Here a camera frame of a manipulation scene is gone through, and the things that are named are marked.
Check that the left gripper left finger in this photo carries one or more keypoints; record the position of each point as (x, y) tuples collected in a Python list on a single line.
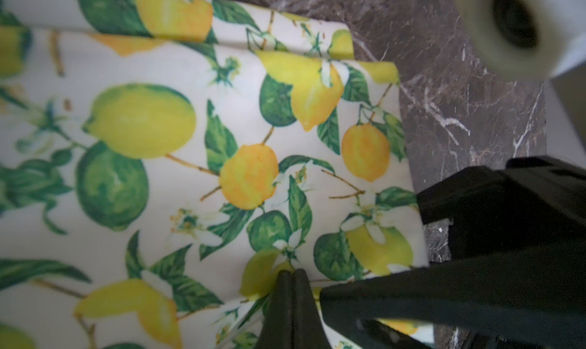
[(277, 327)]

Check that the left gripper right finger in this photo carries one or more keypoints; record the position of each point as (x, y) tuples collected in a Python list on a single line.
[(307, 328)]

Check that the lemon print skirt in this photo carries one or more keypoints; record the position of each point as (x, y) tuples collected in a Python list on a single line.
[(163, 160)]

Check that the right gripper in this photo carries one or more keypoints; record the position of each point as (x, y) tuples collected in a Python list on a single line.
[(535, 296)]

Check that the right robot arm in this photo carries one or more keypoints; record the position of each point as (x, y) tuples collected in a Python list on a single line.
[(523, 38)]

